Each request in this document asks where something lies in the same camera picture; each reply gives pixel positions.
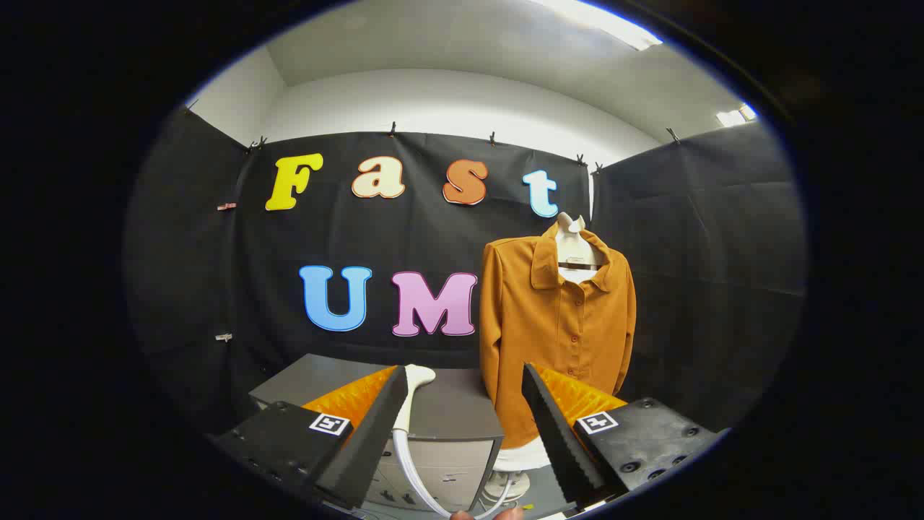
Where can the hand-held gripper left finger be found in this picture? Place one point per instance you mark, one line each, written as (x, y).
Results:
(375, 433)

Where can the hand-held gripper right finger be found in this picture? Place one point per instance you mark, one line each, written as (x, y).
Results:
(556, 433)

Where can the orange button-up shirt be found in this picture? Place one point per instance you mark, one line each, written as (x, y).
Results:
(534, 325)

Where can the white clothes hanger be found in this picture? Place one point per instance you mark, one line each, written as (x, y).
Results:
(574, 249)

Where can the white stand base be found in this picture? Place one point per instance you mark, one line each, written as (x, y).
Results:
(505, 487)

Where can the grey drawer cabinet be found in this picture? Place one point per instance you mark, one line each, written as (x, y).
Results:
(462, 404)

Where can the black backdrop cloth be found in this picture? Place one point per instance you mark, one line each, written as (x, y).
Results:
(361, 231)

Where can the ceiling light panel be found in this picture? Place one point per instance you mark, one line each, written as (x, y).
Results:
(736, 114)
(599, 22)

